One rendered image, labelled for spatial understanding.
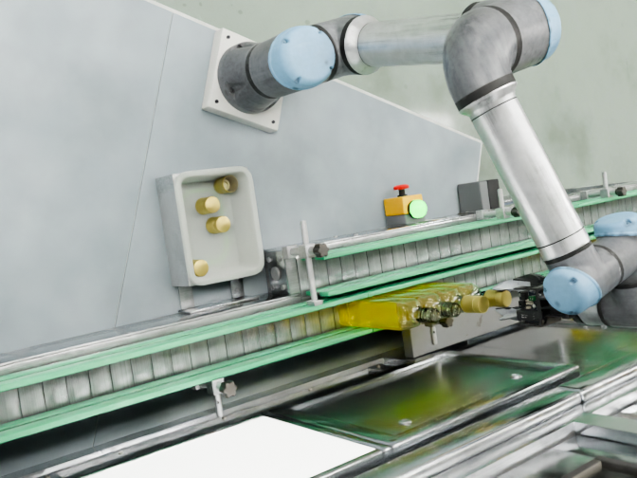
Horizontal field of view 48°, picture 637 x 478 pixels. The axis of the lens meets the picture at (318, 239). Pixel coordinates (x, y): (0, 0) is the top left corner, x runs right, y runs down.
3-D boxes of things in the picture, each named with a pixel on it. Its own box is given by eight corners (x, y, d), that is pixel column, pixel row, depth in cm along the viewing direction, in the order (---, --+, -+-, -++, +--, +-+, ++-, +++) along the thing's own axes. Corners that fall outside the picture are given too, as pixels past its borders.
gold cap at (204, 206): (193, 198, 147) (203, 196, 144) (209, 196, 149) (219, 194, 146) (196, 215, 147) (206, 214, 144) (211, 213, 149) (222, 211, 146)
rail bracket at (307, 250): (288, 305, 146) (325, 307, 136) (277, 224, 145) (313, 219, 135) (300, 303, 148) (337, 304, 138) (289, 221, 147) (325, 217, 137)
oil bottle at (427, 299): (359, 321, 158) (429, 325, 141) (356, 295, 157) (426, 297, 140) (378, 315, 161) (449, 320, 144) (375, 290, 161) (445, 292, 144)
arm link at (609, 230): (615, 232, 108) (632, 299, 110) (651, 207, 114) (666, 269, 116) (570, 234, 114) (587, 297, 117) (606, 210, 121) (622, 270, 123)
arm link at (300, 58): (240, 46, 142) (277, 28, 131) (291, 32, 150) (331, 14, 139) (260, 105, 145) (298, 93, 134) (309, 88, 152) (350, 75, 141)
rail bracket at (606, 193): (578, 200, 209) (621, 196, 198) (574, 175, 209) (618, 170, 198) (586, 199, 211) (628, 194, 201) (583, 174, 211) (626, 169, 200)
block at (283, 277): (268, 296, 152) (287, 296, 146) (262, 251, 151) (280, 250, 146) (282, 292, 154) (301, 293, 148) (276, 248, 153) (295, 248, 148)
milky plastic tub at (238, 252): (172, 287, 145) (191, 287, 138) (154, 177, 144) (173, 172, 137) (245, 272, 156) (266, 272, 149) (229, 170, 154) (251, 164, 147)
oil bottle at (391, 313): (339, 325, 154) (409, 332, 137) (336, 300, 154) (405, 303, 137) (359, 321, 158) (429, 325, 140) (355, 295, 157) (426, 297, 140)
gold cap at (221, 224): (204, 218, 148) (214, 216, 145) (219, 215, 150) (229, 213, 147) (207, 235, 149) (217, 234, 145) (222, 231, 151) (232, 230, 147)
